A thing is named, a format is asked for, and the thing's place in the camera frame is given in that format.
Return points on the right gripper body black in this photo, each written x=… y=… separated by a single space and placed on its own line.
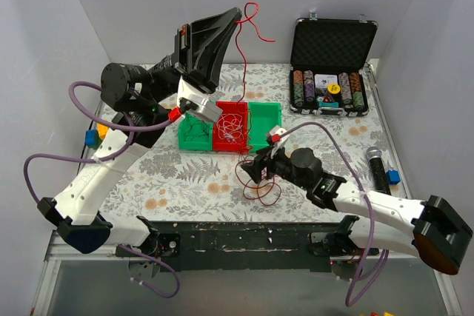
x=265 y=163

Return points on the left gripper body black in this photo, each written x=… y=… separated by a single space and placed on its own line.
x=184 y=54

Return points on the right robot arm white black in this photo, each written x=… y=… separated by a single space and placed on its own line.
x=430 y=230

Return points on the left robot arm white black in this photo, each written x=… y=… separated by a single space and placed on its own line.
x=146 y=102

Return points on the red plastic bin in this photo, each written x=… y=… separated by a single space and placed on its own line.
x=230 y=132

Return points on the right green plastic bin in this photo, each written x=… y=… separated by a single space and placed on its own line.
x=263 y=117

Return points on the green plastic bin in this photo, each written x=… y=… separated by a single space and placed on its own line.
x=263 y=117
x=195 y=135

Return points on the left green plastic bin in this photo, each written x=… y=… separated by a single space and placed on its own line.
x=195 y=135

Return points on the floral table mat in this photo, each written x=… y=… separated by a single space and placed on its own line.
x=170 y=184

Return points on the yellow round disc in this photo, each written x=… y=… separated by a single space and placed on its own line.
x=334 y=88

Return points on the white card deck box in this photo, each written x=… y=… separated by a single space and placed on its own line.
x=322 y=81

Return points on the black microphone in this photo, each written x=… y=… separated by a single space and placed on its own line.
x=373 y=155

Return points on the stacked colourful toy bricks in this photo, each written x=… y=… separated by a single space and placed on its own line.
x=94 y=137

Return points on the black poker chip case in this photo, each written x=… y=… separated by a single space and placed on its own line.
x=330 y=46

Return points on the small blue cube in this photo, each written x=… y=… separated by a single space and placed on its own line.
x=393 y=177

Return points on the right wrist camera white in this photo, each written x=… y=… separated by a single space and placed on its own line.
x=276 y=139

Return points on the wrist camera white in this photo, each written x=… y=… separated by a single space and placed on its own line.
x=198 y=107
x=276 y=139

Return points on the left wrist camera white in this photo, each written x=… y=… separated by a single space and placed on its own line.
x=198 y=107

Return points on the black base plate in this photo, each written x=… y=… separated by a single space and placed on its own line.
x=193 y=246

